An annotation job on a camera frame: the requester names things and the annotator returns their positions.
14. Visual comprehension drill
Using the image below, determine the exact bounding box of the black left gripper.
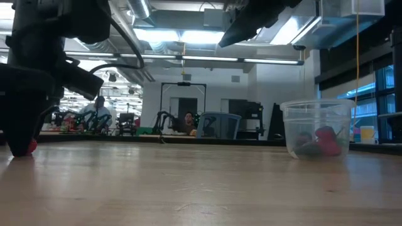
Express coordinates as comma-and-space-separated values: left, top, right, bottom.
0, 58, 105, 158

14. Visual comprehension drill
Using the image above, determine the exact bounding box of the red raspberry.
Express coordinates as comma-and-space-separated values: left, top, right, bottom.
26, 139, 38, 156

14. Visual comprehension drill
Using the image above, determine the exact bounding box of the clear plastic tupperware container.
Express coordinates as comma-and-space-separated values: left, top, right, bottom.
280, 99, 357, 161

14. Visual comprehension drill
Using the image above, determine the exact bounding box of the red strawberry with green leaves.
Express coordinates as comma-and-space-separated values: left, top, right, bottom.
318, 137, 344, 157

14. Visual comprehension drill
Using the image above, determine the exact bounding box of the long ceiling light strip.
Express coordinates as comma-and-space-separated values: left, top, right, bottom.
64, 51, 305, 66

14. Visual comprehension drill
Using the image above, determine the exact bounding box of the bright ceiling light panel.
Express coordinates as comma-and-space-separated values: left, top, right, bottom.
133, 28, 225, 45

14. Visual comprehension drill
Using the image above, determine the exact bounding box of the person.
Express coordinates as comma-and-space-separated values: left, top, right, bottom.
179, 111, 198, 137
80, 95, 113, 132

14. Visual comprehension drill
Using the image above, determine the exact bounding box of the black cabinet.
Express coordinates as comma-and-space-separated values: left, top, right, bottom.
228, 99, 265, 140

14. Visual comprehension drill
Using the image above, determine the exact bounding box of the black chair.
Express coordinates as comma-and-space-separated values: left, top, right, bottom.
117, 112, 136, 136

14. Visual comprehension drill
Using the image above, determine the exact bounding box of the black leaning panel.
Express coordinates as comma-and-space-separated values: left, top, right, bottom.
266, 102, 286, 141

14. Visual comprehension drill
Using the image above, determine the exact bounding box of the white grey office chair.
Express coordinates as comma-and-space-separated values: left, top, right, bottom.
196, 112, 242, 140

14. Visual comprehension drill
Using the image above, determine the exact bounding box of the yellow white cup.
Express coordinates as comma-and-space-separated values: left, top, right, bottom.
359, 125, 376, 144

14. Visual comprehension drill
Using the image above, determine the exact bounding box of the black stand frame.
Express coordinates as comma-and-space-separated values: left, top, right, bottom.
160, 81, 208, 114

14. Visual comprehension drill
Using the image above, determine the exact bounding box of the yellow hanging cable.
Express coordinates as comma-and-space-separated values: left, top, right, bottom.
354, 0, 361, 106

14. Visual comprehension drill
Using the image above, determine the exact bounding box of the silver ventilation duct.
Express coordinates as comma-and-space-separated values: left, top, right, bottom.
127, 0, 151, 19

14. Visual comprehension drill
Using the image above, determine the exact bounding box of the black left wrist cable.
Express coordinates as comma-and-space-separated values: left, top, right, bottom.
89, 15, 146, 75

